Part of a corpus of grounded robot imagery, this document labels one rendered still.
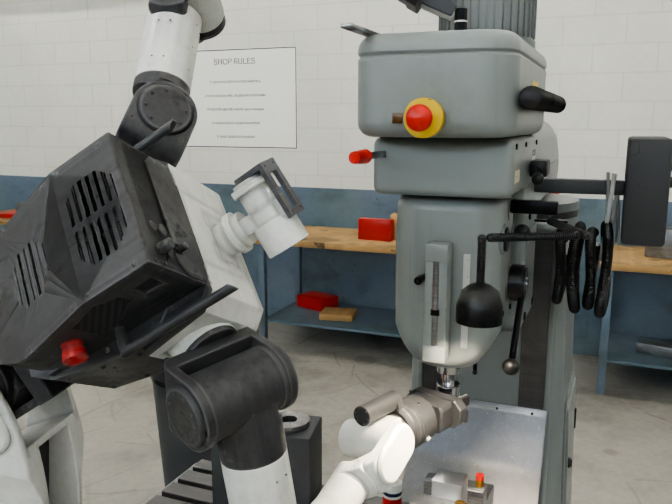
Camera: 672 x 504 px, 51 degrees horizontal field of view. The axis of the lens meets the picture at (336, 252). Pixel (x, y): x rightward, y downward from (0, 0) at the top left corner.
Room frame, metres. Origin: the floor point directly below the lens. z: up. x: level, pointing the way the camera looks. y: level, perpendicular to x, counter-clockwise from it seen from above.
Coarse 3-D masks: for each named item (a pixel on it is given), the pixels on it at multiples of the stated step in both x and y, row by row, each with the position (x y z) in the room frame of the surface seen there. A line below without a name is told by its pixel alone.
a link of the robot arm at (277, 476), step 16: (272, 464) 0.84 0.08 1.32; (288, 464) 0.86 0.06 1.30; (224, 480) 0.86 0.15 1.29; (240, 480) 0.83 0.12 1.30; (256, 480) 0.83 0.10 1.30; (272, 480) 0.83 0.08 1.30; (288, 480) 0.86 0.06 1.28; (240, 496) 0.83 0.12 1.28; (256, 496) 0.83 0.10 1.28; (272, 496) 0.83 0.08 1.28; (288, 496) 0.85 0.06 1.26
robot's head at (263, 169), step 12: (252, 168) 0.97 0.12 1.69; (264, 168) 0.96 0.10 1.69; (276, 168) 0.98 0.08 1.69; (240, 180) 0.98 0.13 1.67; (252, 180) 0.97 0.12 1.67; (276, 192) 0.96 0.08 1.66; (288, 192) 0.98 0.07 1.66; (288, 204) 0.96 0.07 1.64; (300, 204) 0.98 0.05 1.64; (288, 216) 0.96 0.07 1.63
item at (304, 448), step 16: (288, 416) 1.44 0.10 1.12; (304, 416) 1.44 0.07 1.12; (320, 416) 1.47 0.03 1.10; (288, 432) 1.38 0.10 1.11; (304, 432) 1.39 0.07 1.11; (320, 432) 1.46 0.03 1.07; (288, 448) 1.36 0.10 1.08; (304, 448) 1.36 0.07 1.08; (320, 448) 1.46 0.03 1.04; (304, 464) 1.36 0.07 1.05; (320, 464) 1.46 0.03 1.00; (304, 480) 1.36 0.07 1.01; (320, 480) 1.46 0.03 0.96; (224, 496) 1.39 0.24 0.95; (304, 496) 1.36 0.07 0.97
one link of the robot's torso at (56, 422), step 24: (0, 408) 0.96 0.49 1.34; (48, 408) 1.10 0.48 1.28; (72, 408) 1.10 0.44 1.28; (0, 432) 0.95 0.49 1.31; (24, 432) 1.07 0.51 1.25; (48, 432) 1.02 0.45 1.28; (72, 432) 1.08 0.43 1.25; (0, 456) 0.96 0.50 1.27; (24, 456) 0.95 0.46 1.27; (48, 456) 1.07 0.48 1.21; (72, 456) 1.07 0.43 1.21; (0, 480) 0.97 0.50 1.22; (24, 480) 0.95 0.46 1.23; (48, 480) 1.07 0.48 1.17; (72, 480) 1.07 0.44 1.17
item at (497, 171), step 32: (384, 160) 1.21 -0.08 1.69; (416, 160) 1.19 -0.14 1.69; (448, 160) 1.16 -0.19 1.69; (480, 160) 1.14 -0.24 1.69; (512, 160) 1.13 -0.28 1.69; (384, 192) 1.21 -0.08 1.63; (416, 192) 1.19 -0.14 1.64; (448, 192) 1.17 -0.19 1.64; (480, 192) 1.14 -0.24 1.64; (512, 192) 1.14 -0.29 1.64
